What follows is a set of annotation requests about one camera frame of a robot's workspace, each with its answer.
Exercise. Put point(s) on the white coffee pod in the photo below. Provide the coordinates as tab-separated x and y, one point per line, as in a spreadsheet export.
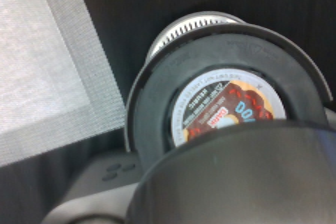
225	97

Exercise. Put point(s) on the grey pod coffee machine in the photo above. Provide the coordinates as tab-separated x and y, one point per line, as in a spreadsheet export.
253	173

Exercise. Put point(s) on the grey woven placemat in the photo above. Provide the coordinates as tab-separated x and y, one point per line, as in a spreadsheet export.
60	99

